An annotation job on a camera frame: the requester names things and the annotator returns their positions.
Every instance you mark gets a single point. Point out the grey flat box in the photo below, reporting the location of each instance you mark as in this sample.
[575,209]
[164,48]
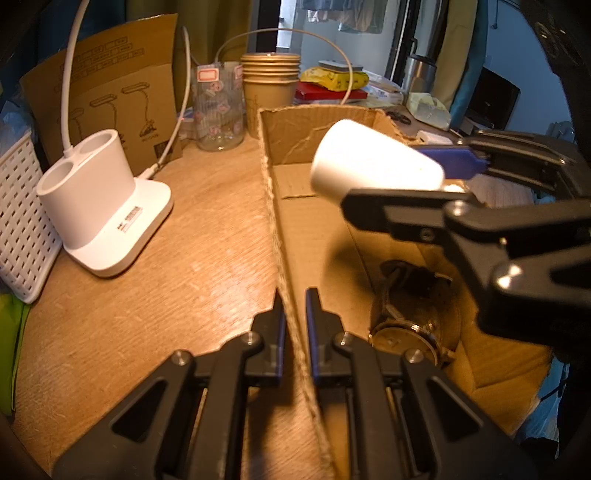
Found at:
[337,65]

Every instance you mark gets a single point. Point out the white plastic bottle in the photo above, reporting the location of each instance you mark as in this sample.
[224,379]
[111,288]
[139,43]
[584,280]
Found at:
[369,157]

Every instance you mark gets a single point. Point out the white perforated plastic basket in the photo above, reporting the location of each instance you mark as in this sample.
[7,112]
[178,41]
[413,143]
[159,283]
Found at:
[23,221]

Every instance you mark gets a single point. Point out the hanging clothes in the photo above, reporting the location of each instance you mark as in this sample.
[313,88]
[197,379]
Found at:
[346,14]

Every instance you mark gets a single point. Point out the black scissors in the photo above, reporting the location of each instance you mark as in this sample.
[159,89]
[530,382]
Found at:
[398,117]

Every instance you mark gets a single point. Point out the yellow snack packet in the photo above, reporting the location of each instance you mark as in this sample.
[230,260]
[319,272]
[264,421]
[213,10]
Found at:
[332,79]

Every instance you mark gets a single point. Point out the steel tumbler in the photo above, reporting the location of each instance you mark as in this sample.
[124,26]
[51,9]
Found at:
[418,74]

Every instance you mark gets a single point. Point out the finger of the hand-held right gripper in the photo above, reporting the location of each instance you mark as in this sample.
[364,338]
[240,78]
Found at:
[455,159]
[415,212]

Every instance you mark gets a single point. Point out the white lamp base holder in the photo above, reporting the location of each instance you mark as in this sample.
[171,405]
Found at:
[106,217]

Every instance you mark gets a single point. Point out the white charger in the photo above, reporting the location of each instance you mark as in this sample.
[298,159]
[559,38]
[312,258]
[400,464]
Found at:
[431,137]

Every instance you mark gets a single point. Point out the white paper stack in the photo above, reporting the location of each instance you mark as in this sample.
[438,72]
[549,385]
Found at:
[383,90]

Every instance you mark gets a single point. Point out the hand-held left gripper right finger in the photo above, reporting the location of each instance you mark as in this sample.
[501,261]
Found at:
[315,341]

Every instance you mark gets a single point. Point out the red book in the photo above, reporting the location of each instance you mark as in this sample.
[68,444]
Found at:
[318,94]

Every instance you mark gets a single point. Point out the flat printed cardboard packaging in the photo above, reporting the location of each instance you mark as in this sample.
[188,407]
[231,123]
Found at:
[115,69]

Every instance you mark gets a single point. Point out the blue printed cloth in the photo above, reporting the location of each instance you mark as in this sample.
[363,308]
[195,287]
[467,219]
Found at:
[547,406]

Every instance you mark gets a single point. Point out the dark screen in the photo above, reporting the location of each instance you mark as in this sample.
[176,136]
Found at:
[494,101]

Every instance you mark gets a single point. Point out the yellow green curtain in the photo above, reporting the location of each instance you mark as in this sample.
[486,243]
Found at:
[457,41]

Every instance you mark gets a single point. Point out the stack of brown paper cups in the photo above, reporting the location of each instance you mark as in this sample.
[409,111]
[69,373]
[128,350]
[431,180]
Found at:
[270,99]

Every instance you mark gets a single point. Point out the pale green container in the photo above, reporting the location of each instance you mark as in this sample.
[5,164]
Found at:
[427,108]

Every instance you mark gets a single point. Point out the blue plastic bag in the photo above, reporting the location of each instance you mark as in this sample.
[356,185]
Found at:
[14,124]

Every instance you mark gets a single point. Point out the cardboard box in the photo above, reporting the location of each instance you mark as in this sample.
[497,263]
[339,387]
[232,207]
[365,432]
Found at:
[314,217]

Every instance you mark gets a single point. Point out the glass jar with stickers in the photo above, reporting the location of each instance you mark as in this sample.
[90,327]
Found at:
[217,115]

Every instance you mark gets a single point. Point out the green cloth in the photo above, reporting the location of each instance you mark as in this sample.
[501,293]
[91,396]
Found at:
[11,350]

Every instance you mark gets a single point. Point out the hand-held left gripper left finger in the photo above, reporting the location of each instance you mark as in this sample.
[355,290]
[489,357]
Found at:
[279,344]

